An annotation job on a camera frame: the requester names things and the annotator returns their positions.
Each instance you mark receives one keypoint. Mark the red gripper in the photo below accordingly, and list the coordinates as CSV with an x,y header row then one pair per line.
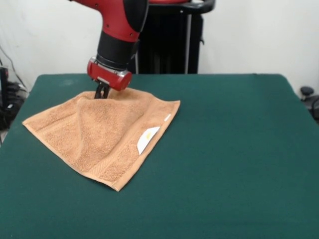
x,y
109,77

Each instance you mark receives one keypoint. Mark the tan terry towel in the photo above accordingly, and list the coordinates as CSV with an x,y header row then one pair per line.
x,y
104,134

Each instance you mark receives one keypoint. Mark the red robot base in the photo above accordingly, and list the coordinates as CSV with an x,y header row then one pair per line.
x,y
167,1

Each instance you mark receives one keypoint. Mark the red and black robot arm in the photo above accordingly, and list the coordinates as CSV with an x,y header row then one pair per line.
x,y
117,30

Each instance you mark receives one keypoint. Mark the black box with red light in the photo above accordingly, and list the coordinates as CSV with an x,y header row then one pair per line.
x,y
3,84

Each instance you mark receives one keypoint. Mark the dark green table cloth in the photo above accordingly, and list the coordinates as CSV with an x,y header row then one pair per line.
x,y
249,174

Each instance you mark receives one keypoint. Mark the black chair base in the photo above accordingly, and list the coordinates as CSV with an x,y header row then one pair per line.
x,y
307,90

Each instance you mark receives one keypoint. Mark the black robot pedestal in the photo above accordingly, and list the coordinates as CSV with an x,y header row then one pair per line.
x,y
174,49

